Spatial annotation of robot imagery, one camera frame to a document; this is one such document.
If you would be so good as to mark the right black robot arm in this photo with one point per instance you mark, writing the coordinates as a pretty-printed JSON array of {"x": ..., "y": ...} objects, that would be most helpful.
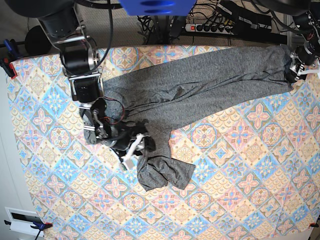
[{"x": 103, "y": 116}]

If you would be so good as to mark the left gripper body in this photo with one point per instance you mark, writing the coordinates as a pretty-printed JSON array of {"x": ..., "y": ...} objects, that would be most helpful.
[{"x": 303, "y": 62}]

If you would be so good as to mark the grey t-shirt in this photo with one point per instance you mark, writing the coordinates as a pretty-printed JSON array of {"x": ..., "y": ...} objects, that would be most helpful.
[{"x": 172, "y": 95}]

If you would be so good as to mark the black round stool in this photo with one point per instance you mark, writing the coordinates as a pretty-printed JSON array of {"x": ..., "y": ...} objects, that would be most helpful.
[{"x": 36, "y": 42}]

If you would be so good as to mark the black power strip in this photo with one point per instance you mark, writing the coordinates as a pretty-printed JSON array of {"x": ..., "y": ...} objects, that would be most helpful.
[{"x": 209, "y": 28}]

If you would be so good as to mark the white wall outlet box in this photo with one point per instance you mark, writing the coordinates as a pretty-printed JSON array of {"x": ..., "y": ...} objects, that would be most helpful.
[{"x": 22, "y": 220}]

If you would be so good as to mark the red blue table clamp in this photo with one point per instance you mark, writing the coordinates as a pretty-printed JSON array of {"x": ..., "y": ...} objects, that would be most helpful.
[{"x": 13, "y": 54}]

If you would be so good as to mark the orange blue corner clamp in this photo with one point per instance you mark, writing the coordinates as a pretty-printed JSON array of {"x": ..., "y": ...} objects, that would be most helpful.
[{"x": 40, "y": 227}]

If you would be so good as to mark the patterned colourful tablecloth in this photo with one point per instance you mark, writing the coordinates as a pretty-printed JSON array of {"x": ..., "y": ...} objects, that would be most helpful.
[{"x": 257, "y": 167}]

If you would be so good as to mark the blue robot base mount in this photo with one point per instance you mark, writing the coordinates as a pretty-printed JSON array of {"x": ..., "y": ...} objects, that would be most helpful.
[{"x": 157, "y": 7}]

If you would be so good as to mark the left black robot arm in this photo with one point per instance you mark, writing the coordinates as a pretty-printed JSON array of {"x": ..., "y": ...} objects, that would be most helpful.
[{"x": 310, "y": 31}]

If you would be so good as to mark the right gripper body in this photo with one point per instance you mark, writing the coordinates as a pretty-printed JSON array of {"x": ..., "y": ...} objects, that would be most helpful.
[{"x": 133, "y": 144}]

